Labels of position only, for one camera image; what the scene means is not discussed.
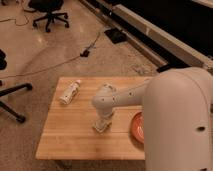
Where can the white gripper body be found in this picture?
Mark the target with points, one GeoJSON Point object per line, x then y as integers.
{"type": "Point", "coordinates": [104, 118]}

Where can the white sponge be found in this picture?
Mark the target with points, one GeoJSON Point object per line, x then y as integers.
{"type": "Point", "coordinates": [100, 127]}

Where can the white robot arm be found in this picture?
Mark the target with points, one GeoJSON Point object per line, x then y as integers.
{"type": "Point", "coordinates": [176, 108]}

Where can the orange plate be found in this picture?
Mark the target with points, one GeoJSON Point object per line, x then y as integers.
{"type": "Point", "coordinates": [136, 127]}

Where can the white plastic bottle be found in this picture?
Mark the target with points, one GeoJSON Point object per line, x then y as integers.
{"type": "Point", "coordinates": [70, 92]}

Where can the wooden table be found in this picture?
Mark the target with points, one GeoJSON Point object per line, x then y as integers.
{"type": "Point", "coordinates": [68, 132]}

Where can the black floor mat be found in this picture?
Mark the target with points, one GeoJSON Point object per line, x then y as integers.
{"type": "Point", "coordinates": [115, 35]}

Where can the black chair base left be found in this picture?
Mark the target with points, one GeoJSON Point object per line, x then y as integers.
{"type": "Point", "coordinates": [7, 99]}

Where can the black office chair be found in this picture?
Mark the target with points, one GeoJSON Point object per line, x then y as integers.
{"type": "Point", "coordinates": [50, 9]}

